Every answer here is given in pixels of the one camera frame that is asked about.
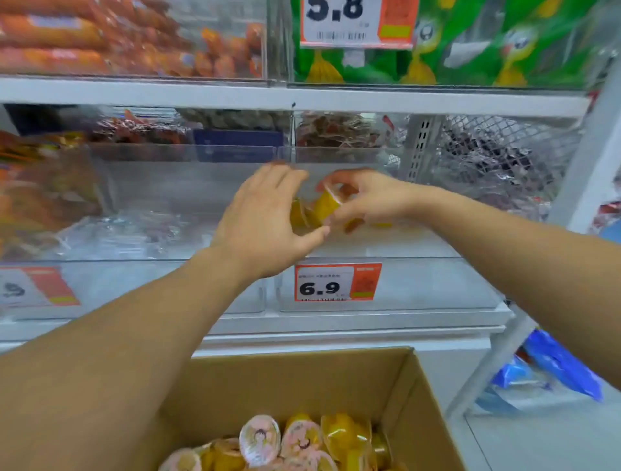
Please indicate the pile of silver foil packets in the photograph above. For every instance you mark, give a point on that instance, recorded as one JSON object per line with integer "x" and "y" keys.
{"x": 504, "y": 160}

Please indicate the person's right forearm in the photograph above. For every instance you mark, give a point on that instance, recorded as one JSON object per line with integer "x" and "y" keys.
{"x": 533, "y": 262}

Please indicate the orange white price tag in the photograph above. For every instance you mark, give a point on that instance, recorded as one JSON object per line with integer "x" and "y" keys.
{"x": 29, "y": 288}
{"x": 320, "y": 288}
{"x": 339, "y": 24}

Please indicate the person's left hand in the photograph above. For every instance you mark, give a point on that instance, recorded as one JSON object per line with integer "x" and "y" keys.
{"x": 257, "y": 233}

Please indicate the yellow jelly cup pink lid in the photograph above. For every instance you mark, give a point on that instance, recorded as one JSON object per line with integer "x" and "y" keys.
{"x": 326, "y": 206}

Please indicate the green sausage packet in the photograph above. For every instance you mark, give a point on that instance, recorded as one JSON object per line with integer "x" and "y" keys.
{"x": 558, "y": 53}
{"x": 368, "y": 68}
{"x": 466, "y": 70}

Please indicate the brown cardboard box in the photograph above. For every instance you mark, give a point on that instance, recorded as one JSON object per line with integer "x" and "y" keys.
{"x": 291, "y": 383}

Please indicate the crumpled clear plastic bag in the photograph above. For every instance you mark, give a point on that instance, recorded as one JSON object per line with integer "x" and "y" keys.
{"x": 145, "y": 238}

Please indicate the cluster of yellow jelly cups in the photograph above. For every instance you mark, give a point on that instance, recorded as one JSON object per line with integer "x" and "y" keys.
{"x": 298, "y": 213}

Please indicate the person's left forearm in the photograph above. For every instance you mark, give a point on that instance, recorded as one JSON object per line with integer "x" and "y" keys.
{"x": 111, "y": 359}

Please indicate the pile of yellow jelly cups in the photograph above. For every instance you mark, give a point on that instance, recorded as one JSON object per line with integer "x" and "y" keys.
{"x": 339, "y": 436}

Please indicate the pile of brown sachets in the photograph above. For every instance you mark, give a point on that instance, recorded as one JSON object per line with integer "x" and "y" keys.
{"x": 339, "y": 133}

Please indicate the pile of red snack packets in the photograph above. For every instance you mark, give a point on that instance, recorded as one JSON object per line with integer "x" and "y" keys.
{"x": 140, "y": 131}

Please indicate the dark blue card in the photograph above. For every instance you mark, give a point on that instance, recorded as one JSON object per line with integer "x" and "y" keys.
{"x": 237, "y": 140}

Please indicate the person's right hand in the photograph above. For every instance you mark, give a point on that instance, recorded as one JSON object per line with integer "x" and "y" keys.
{"x": 388, "y": 204}

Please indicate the pile of orange snack packets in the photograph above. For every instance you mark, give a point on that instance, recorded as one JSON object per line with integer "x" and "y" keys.
{"x": 43, "y": 204}

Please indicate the blue snack bags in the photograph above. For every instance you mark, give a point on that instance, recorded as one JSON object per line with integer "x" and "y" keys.
{"x": 558, "y": 361}

